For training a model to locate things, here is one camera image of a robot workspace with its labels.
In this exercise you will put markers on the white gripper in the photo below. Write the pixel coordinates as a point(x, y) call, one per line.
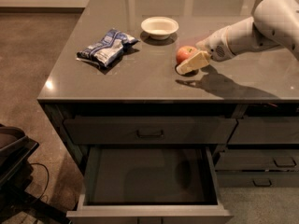
point(216, 44)

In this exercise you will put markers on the red apple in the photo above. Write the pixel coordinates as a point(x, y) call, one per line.
point(184, 53)

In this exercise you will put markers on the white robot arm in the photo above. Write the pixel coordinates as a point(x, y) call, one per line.
point(273, 23)

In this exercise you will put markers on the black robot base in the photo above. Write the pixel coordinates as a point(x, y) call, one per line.
point(15, 149)

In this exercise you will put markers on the grey top right drawer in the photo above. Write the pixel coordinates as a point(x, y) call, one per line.
point(266, 130)

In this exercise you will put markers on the grey middle right drawer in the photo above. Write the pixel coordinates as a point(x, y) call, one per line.
point(255, 160)

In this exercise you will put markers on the grey top left drawer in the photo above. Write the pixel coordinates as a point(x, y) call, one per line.
point(122, 130)

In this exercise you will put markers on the open middle drawer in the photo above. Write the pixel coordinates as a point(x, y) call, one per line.
point(150, 186)

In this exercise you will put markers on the white paper bowl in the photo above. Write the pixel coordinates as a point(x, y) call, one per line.
point(159, 28)

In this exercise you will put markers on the grey counter cabinet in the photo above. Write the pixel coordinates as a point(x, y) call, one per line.
point(144, 82)

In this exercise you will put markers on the blue chip bag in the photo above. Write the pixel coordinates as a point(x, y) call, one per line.
point(106, 51)

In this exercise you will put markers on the black top drawer handle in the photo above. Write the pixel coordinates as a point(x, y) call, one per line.
point(151, 135)

